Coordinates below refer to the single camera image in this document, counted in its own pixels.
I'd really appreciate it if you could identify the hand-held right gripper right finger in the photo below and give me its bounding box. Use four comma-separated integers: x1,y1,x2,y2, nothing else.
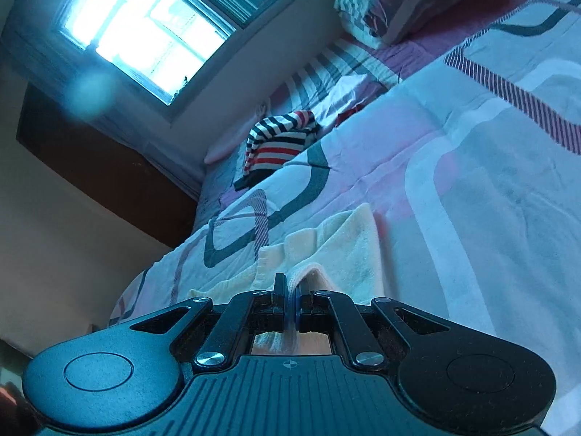
294,279,451,370

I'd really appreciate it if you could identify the striped folded garment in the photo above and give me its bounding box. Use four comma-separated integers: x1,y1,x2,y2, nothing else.
233,109,319,192

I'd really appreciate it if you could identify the cream knitted sweater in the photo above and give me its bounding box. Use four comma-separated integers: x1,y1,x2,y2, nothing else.
188,202,387,356

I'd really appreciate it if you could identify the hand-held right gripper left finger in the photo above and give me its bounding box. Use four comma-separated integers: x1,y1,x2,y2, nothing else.
129,272,291,371

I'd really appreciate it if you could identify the pink blue printed bed sheet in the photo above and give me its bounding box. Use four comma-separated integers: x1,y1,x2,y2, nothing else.
106,0,581,436

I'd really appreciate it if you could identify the white cloth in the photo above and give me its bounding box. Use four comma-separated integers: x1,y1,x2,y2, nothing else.
317,76,379,123

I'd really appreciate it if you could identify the striped mattress sheet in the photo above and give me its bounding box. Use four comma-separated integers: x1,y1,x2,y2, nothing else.
200,7,527,203

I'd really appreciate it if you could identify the window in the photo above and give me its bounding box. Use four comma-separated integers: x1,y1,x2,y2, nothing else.
56,0,346,108

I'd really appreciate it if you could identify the small red cloth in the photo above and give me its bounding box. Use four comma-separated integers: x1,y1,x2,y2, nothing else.
335,104,365,129

